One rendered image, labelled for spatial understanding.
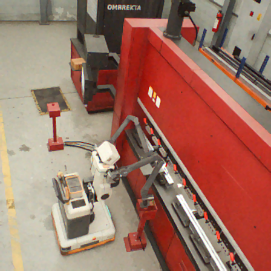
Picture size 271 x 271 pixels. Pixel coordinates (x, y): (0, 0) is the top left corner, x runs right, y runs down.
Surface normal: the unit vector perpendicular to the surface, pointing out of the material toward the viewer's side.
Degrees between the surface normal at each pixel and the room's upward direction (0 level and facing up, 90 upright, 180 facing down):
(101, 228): 0
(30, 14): 90
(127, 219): 0
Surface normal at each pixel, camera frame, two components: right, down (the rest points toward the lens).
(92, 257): 0.14, -0.76
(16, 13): 0.39, 0.64
